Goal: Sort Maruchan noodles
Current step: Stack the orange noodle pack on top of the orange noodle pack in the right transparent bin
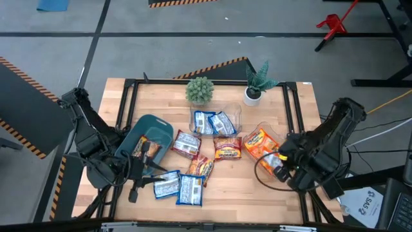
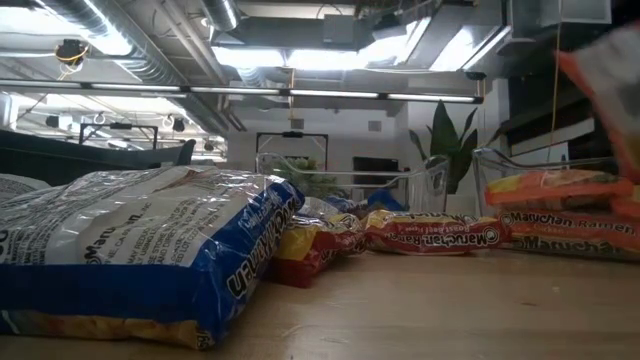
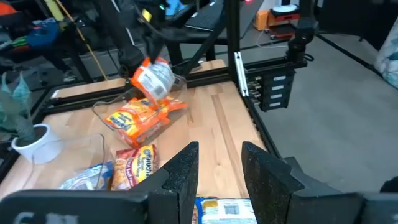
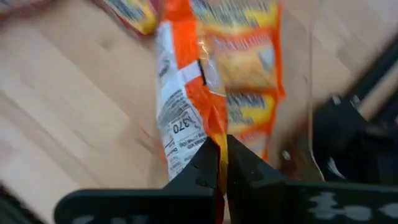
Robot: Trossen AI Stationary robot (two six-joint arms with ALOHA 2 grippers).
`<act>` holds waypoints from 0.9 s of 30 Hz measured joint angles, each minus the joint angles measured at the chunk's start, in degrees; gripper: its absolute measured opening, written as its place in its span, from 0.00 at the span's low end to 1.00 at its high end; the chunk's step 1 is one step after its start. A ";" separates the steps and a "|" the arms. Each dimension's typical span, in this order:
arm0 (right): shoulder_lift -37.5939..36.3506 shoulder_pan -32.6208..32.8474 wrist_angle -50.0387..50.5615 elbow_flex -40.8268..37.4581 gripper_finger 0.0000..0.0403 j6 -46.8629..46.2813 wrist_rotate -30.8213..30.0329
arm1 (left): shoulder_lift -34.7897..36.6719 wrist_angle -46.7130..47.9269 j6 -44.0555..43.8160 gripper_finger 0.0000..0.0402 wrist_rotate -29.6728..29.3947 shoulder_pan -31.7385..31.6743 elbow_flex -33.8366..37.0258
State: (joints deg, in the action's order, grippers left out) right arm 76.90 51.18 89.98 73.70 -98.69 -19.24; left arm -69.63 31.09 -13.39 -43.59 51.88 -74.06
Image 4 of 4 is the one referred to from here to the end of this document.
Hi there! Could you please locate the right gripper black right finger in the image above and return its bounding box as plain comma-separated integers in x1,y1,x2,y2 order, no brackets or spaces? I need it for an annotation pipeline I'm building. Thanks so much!
226,133,398,224

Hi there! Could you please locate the red Maruchan ramen packet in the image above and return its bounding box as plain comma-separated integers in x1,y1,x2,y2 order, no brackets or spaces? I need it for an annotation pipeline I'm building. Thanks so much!
101,0,159,35

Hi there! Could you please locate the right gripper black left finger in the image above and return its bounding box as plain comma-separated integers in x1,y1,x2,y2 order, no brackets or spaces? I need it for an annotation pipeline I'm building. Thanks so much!
53,136,222,224

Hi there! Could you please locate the black aluminium table frame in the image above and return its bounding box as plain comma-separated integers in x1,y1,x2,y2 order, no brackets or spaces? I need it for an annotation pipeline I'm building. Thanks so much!
343,32,398,125

